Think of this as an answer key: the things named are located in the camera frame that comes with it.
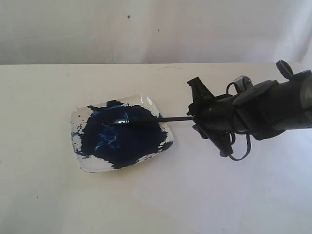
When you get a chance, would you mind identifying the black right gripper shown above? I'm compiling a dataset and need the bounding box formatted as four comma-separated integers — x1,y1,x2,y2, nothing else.
187,77,256,157

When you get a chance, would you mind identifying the white plate with blue paint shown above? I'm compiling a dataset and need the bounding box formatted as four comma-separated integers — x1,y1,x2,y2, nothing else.
70,94,174,173

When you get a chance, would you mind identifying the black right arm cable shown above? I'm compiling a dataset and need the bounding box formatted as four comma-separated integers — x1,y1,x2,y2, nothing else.
224,82,252,161

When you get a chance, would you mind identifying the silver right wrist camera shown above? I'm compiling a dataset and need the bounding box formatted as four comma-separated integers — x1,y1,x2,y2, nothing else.
233,75,253,93

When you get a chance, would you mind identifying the black paintbrush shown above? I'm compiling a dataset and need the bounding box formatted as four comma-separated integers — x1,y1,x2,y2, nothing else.
102,116,194,126

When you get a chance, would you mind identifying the white paper sheet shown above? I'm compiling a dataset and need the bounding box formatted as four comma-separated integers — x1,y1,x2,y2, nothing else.
133,122,312,234

